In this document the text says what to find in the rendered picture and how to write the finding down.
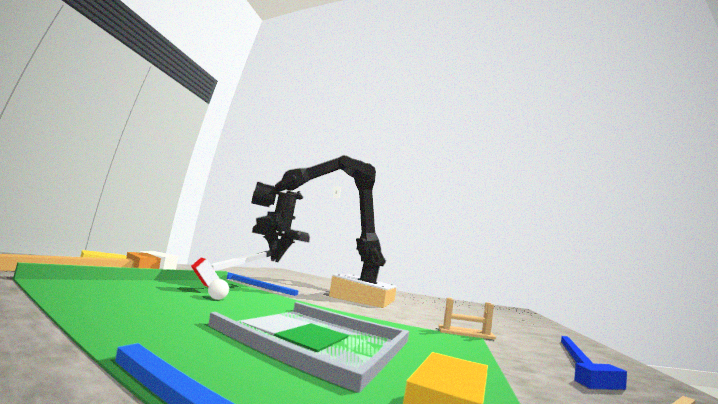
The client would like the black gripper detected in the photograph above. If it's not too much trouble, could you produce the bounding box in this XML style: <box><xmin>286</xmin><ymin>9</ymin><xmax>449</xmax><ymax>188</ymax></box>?
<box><xmin>251</xmin><ymin>209</ymin><xmax>310</xmax><ymax>262</ymax></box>

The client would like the green flat mat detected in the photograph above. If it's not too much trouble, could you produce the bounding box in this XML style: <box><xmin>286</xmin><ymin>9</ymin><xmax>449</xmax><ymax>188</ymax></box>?
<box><xmin>12</xmin><ymin>277</ymin><xmax>520</xmax><ymax>404</ymax></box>

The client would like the white cube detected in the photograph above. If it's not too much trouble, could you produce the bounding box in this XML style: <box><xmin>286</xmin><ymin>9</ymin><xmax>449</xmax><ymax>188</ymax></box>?
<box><xmin>139</xmin><ymin>251</ymin><xmax>178</xmax><ymax>270</ymax></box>

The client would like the white ball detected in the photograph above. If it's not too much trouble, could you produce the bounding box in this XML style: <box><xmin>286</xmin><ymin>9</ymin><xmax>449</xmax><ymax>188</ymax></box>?
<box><xmin>208</xmin><ymin>279</ymin><xmax>229</xmax><ymax>300</ymax></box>

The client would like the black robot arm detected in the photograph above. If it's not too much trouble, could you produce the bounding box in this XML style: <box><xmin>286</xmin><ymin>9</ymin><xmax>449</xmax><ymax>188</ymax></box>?
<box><xmin>251</xmin><ymin>155</ymin><xmax>386</xmax><ymax>284</ymax></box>

